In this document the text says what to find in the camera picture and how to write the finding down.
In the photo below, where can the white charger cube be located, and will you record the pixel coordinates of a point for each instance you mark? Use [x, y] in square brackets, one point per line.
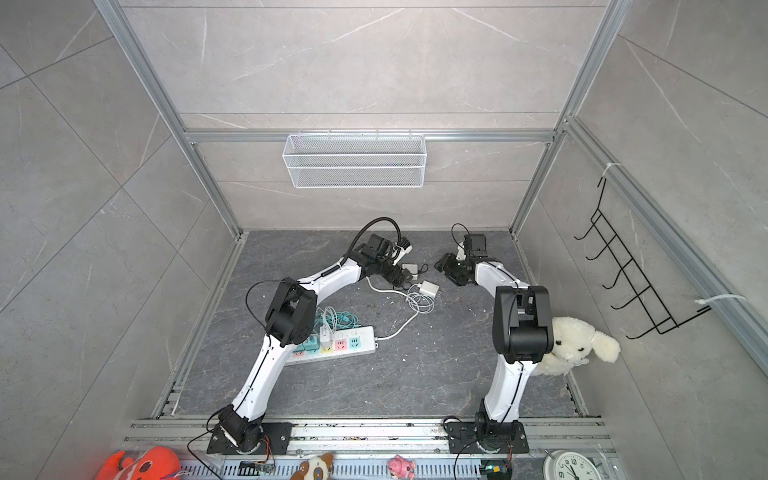
[325, 336]

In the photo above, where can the pink plush toy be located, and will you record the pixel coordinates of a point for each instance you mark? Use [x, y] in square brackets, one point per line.
[401, 468]

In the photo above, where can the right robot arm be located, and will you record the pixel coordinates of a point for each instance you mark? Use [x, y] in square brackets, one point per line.
[522, 333]

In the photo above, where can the black wall hook rack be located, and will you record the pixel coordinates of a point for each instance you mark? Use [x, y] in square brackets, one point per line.
[629, 272]

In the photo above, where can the white multicolour power strip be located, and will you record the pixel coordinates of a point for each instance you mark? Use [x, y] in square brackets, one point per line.
[346, 343]

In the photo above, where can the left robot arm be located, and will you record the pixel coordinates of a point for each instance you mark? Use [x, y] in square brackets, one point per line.
[288, 322]

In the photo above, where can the teal charger cube front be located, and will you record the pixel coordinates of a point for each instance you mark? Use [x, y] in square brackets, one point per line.
[311, 344]

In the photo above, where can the white plush dog toy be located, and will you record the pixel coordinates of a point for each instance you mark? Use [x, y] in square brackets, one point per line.
[574, 341]

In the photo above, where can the white alarm clock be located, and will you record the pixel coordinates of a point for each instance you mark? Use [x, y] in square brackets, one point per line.
[569, 465]

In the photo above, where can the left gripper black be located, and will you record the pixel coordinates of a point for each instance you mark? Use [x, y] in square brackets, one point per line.
[395, 275]

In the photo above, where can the red plush toy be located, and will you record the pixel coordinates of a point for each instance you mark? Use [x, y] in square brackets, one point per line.
[158, 463]

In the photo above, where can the white wire mesh basket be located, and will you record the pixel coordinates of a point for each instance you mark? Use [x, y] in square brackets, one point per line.
[363, 160]

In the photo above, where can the brown white plush toy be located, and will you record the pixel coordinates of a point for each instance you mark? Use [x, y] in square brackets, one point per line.
[318, 467]

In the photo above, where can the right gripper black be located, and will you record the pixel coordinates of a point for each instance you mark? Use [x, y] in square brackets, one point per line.
[447, 262]

